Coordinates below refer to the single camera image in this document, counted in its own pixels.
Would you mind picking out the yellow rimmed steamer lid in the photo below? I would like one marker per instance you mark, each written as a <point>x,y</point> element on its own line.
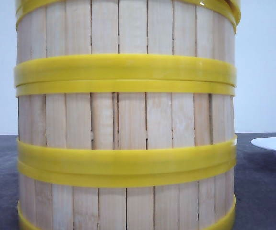
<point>230,9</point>

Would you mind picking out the front bamboo steamer basket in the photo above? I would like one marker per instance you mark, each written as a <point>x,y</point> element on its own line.
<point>52,200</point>

